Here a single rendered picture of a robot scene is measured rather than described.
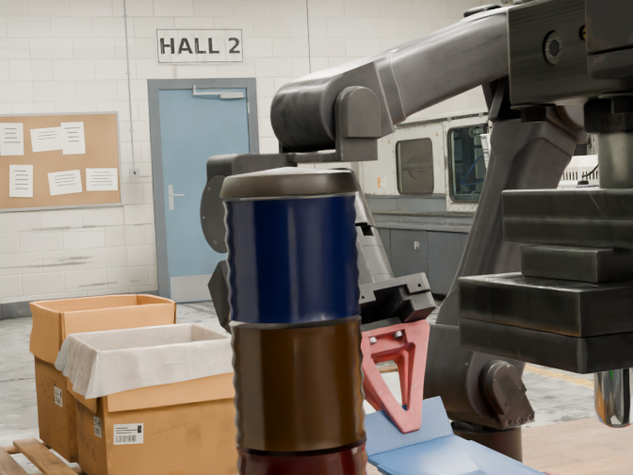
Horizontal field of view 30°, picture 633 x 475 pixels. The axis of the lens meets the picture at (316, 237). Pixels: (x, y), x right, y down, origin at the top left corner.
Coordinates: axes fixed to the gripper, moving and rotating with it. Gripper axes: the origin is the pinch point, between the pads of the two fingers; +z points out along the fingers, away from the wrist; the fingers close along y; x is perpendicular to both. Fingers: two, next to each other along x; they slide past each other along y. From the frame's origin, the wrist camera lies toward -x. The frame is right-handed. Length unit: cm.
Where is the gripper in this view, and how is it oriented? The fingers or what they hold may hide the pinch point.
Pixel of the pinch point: (406, 421)
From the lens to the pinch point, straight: 86.2
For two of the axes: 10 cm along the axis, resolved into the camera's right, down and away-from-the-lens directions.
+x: 9.1, -1.7, 3.8
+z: 3.1, 8.9, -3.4
